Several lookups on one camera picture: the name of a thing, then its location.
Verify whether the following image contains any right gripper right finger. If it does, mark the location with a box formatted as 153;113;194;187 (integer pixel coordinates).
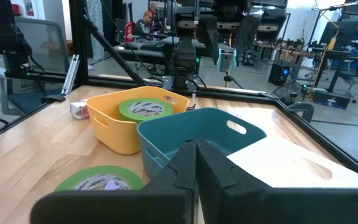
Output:
196;139;358;224

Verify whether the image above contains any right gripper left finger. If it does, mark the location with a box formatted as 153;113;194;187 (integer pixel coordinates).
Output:
30;139;198;224

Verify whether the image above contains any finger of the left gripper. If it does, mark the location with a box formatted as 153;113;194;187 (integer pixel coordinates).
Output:
234;15;258;65
196;14;220;65

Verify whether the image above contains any teal stapler remover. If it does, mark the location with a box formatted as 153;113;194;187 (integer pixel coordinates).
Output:
215;47;239;73

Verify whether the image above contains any black stapler remover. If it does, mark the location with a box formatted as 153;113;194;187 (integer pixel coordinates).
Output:
186;92;198;112

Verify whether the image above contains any green tape roll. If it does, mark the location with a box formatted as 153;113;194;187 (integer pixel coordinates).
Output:
118;98;174;124
54;164;145;192

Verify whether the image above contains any white-topped pink stapler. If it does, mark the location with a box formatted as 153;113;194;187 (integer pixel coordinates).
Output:
69;99;90;121

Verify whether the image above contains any black computer tower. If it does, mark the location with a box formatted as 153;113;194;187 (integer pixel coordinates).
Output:
267;58;292;86

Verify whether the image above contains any person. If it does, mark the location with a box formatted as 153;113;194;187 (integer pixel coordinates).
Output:
149;1;160;19
132;11;155;40

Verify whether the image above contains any white plastic bin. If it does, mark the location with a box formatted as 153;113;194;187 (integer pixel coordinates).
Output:
226;136;358;189

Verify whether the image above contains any black desk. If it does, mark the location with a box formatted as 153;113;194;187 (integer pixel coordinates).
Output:
312;48;357;94
113;35;239;68

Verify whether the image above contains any black floor fan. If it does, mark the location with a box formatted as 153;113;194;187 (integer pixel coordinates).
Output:
272;81;306;106

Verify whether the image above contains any teal plastic bin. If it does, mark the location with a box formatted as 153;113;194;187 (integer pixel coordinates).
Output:
137;107;267;180

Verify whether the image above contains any red bag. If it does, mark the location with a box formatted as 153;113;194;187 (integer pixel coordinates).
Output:
124;21;135;44

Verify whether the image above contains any yellow plastic bin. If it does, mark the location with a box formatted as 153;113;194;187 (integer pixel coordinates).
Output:
85;86;191;156

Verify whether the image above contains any black table clamp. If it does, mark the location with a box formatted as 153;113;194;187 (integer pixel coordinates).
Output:
286;101;316;123

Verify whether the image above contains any grey mesh office chair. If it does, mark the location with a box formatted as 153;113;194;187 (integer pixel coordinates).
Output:
0;16;71;116

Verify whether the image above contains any black aluminium table frame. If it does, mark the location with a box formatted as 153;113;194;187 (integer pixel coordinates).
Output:
0;0;358;187

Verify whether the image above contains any silver aluminium bracket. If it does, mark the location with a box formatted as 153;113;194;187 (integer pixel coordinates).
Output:
40;54;81;104

